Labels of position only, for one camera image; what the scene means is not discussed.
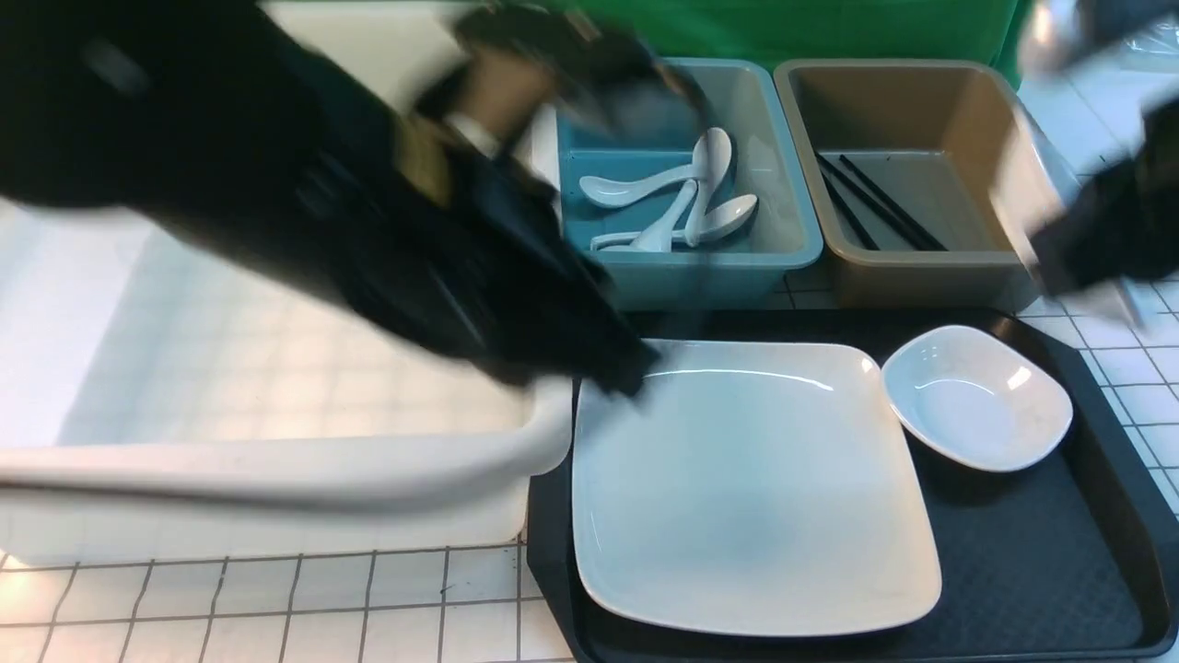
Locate blue plastic bin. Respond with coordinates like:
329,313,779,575
556,58,823,309

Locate black chopstick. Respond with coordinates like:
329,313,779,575
816,155,931,251
823,175,880,251
839,155,948,251

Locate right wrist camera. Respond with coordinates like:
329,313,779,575
1016,1,1178,79

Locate large white plastic tub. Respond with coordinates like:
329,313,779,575
0,4,577,564

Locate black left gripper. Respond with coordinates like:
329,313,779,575
341,157,661,399

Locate white spoon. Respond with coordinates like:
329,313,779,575
683,127,732,248
578,164,710,209
601,180,698,252
590,193,758,252

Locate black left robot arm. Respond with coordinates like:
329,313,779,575
4,1,660,396

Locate white bowl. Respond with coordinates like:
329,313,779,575
881,326,1074,473

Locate black serving tray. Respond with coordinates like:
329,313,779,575
527,308,1175,662

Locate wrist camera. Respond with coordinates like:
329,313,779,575
413,1,711,157
1016,1,1178,79

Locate white spoon top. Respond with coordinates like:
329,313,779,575
683,127,732,248

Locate large white square plate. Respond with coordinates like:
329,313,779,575
571,343,942,638

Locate green cloth backdrop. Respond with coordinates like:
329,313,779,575
569,1,1032,87

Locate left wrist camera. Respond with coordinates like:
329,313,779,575
413,1,711,157

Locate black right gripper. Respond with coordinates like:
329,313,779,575
1029,101,1178,297

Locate brown plastic bin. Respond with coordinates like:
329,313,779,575
773,60,1079,313

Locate black chopstick in bin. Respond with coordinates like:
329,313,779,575
823,175,880,251

